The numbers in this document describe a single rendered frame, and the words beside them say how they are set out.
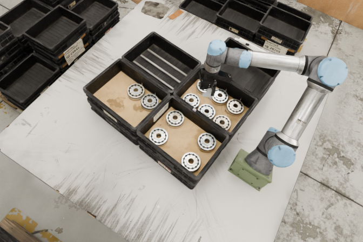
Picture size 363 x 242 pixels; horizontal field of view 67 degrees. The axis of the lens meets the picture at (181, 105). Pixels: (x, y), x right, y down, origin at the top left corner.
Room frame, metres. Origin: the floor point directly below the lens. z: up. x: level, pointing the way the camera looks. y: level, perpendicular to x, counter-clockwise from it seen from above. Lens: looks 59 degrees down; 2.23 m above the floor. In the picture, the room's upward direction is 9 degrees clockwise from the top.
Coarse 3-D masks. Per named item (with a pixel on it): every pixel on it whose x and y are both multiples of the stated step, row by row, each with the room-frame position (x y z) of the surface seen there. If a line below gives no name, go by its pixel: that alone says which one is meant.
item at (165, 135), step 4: (156, 128) 0.65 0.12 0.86; (160, 128) 0.65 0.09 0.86; (152, 132) 0.62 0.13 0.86; (164, 132) 0.63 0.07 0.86; (152, 136) 0.59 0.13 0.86; (164, 136) 0.61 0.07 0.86; (152, 140) 0.57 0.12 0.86; (156, 140) 0.57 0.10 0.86; (160, 140) 0.58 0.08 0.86; (164, 140) 0.58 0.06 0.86; (156, 144) 0.55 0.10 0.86; (160, 144) 0.56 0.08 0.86
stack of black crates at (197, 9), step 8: (184, 0) 2.33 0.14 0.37; (192, 0) 2.48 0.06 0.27; (200, 0) 2.44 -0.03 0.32; (208, 0) 2.41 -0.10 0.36; (184, 8) 2.32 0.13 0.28; (192, 8) 2.36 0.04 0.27; (200, 8) 2.38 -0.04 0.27; (208, 8) 2.39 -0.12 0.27; (216, 8) 2.37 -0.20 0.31; (200, 16) 2.13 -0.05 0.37; (208, 16) 2.27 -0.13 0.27
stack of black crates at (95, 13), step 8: (88, 0) 2.03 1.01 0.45; (96, 0) 2.11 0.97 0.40; (104, 0) 2.06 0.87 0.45; (112, 0) 2.04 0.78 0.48; (72, 8) 1.86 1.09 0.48; (80, 8) 1.93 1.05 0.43; (88, 8) 2.00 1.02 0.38; (96, 8) 2.02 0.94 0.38; (104, 8) 2.03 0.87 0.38; (112, 8) 1.93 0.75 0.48; (88, 16) 1.89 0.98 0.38; (96, 16) 1.91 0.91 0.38; (104, 16) 1.82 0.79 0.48; (112, 16) 1.92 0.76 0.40; (88, 24) 1.79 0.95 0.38; (96, 24) 1.72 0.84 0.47; (104, 24) 1.81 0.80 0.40; (112, 24) 1.90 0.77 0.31; (96, 32) 1.71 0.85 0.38; (104, 32) 1.79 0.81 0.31; (96, 40) 1.68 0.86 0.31
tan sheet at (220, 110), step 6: (192, 90) 0.95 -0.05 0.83; (198, 96) 0.91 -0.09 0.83; (228, 96) 0.95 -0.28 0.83; (204, 102) 0.88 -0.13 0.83; (210, 102) 0.89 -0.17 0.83; (216, 108) 0.85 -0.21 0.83; (222, 108) 0.86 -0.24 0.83; (246, 108) 0.88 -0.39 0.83; (216, 114) 0.81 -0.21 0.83; (222, 114) 0.82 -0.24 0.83; (228, 114) 0.82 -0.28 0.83; (234, 120) 0.79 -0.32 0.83
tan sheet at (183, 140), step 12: (168, 132) 0.65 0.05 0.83; (180, 132) 0.66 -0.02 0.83; (192, 132) 0.67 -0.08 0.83; (204, 132) 0.68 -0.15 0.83; (168, 144) 0.58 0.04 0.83; (180, 144) 0.59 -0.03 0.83; (192, 144) 0.60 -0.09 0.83; (216, 144) 0.62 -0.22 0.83; (180, 156) 0.52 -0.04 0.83; (204, 156) 0.54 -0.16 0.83
